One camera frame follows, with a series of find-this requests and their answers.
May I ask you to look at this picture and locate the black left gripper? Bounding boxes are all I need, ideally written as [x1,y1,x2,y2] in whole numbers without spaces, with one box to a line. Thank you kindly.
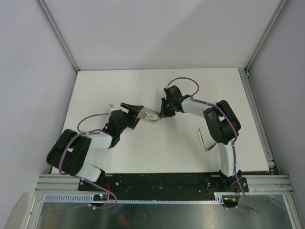
[117,103,143,135]

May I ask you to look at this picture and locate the map print glasses case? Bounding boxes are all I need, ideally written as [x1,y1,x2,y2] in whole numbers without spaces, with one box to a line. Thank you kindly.
[137,108,160,122]

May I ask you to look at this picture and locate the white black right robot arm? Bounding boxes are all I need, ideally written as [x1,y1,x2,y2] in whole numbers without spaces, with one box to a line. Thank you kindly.
[158,85,241,191]

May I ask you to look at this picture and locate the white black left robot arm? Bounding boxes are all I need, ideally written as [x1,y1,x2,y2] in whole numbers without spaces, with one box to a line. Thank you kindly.
[46,103,144,191]

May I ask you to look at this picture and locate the black aviator sunglasses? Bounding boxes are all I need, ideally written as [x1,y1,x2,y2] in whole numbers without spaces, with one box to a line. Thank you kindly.
[197,128,217,152]

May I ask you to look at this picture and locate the reflective metal sheet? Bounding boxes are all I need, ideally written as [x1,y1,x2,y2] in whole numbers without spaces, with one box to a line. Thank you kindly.
[37,195,293,229]

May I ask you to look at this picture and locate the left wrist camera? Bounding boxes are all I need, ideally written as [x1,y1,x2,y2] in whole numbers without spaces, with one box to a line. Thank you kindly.
[107,104,118,116]

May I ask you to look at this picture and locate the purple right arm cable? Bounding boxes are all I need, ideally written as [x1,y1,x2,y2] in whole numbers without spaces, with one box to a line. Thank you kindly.
[166,77,260,213]

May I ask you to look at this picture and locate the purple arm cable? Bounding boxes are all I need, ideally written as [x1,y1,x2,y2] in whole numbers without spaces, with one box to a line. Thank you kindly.
[166,77,260,213]
[45,113,119,215]

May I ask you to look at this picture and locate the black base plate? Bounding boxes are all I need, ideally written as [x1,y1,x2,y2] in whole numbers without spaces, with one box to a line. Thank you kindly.
[78,172,250,194]

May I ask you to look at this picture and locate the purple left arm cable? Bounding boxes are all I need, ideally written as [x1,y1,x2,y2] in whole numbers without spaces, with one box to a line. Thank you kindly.
[45,113,119,215]

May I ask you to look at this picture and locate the grey slotted cable duct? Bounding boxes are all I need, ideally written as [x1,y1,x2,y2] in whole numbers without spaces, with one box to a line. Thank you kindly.
[44,193,235,204]

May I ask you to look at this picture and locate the front aluminium frame rails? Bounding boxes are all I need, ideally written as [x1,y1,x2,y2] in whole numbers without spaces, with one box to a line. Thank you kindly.
[35,174,295,195]

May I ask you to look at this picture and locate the aluminium frame rail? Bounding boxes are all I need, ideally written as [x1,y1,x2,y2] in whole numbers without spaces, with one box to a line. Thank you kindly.
[35,0,80,73]

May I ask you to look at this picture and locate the right aluminium frame post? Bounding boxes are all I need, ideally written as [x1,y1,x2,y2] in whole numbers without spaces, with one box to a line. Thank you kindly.
[244,0,291,73]

